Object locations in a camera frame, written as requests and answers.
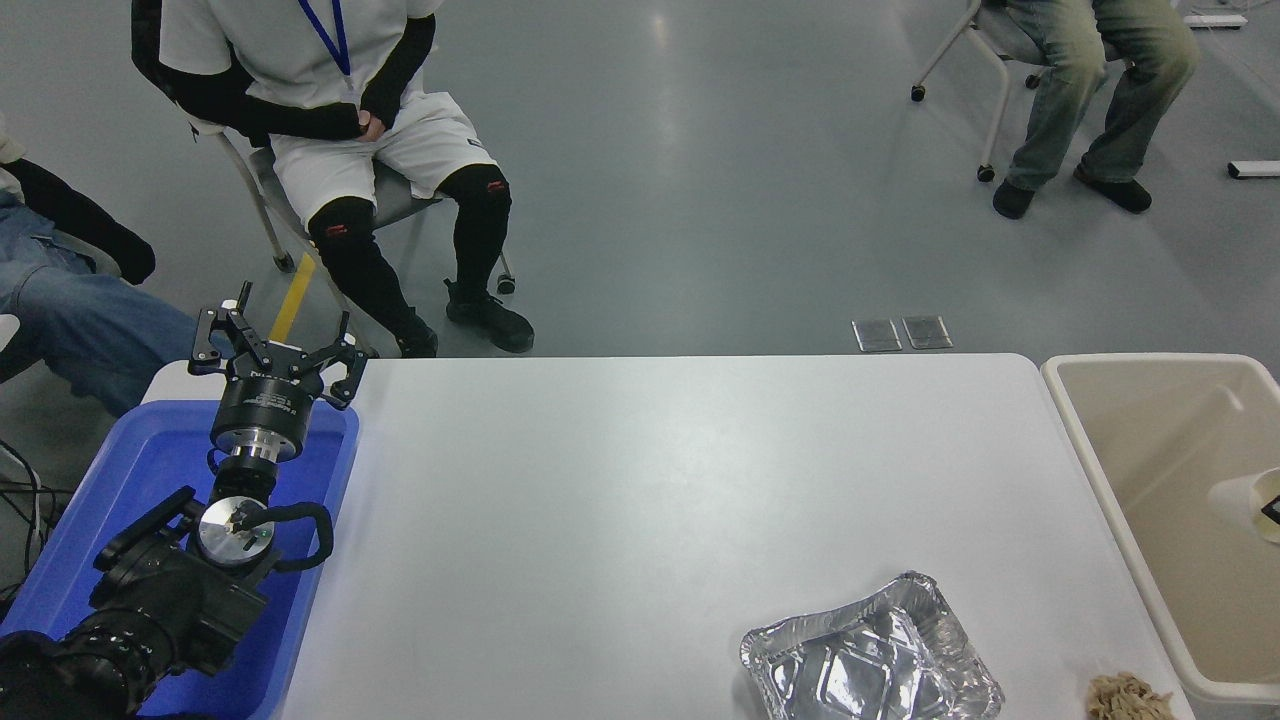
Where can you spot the white paper cup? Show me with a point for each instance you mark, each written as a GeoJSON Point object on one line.
{"type": "Point", "coordinates": [1240, 500]}

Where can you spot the person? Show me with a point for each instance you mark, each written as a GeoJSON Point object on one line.
{"type": "Point", "coordinates": [90, 320]}
{"type": "Point", "coordinates": [280, 50]}
{"type": "Point", "coordinates": [1080, 90]}

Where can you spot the person's hand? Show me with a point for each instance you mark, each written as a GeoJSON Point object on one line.
{"type": "Point", "coordinates": [368, 128]}

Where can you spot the large pale bin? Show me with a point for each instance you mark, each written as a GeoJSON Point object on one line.
{"type": "Point", "coordinates": [1160, 440]}

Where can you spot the black garment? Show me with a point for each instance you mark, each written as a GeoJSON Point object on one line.
{"type": "Point", "coordinates": [95, 230]}

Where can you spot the metal floor plate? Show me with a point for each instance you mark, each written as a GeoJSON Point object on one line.
{"type": "Point", "coordinates": [877, 335]}
{"type": "Point", "coordinates": [926, 331]}

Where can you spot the white power strip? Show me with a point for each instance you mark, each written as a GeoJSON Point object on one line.
{"type": "Point", "coordinates": [1255, 170]}
{"type": "Point", "coordinates": [1215, 21]}

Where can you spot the crumpled tan paper ball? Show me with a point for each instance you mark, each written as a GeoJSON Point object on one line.
{"type": "Point", "coordinates": [1128, 698]}

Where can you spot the blue plastic tray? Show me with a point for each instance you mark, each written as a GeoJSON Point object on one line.
{"type": "Point", "coordinates": [150, 460]}

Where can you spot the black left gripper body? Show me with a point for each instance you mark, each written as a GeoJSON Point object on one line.
{"type": "Point", "coordinates": [262, 400]}

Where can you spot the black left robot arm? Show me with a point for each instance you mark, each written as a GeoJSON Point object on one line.
{"type": "Point", "coordinates": [160, 600]}

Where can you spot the silver foil tray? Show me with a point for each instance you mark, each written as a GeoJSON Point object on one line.
{"type": "Point", "coordinates": [870, 660]}

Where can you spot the white wheeled chair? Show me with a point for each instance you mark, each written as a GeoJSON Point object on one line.
{"type": "Point", "coordinates": [1000, 30]}

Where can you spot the black padded jacket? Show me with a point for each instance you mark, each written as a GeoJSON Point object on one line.
{"type": "Point", "coordinates": [148, 50]}

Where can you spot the grey seat folding chair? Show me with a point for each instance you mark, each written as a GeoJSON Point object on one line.
{"type": "Point", "coordinates": [395, 200]}

